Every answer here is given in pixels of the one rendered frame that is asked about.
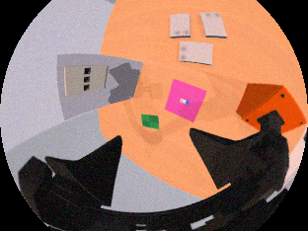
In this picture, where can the magenta square patch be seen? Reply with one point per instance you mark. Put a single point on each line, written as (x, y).
(185, 91)

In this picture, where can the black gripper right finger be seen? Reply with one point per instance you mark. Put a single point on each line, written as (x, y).
(221, 156)

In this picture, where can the green flat square patch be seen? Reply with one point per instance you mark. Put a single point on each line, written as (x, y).
(151, 121)

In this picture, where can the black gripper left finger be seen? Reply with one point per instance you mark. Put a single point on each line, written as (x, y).
(95, 173)

